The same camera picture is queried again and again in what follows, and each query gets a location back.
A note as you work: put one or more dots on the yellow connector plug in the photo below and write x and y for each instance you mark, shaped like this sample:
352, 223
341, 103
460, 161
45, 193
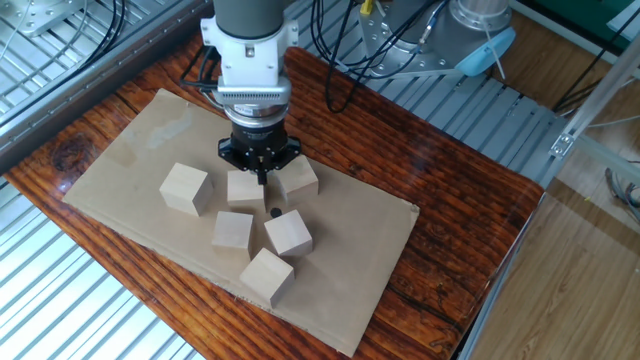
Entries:
366, 6

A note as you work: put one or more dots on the aluminium frame post with bracket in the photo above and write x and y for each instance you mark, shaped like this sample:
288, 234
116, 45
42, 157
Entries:
600, 85

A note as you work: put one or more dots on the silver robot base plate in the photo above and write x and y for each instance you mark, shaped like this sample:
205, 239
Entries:
395, 55

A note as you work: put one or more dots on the small black round dot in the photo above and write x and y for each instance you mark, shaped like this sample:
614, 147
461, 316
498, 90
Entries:
275, 212

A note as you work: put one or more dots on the brown cardboard sheet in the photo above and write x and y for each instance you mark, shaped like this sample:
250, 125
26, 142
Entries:
350, 240

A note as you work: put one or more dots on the light wooden cube block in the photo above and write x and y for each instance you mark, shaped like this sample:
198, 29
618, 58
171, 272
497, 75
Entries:
300, 182
245, 192
185, 187
232, 230
266, 275
288, 232

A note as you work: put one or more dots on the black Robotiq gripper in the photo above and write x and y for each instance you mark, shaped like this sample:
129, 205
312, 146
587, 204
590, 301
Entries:
260, 142

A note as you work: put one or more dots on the silver mounting plate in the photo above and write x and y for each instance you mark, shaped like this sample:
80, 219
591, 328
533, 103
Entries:
40, 12

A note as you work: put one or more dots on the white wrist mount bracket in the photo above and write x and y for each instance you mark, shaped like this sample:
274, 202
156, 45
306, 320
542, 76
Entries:
250, 65

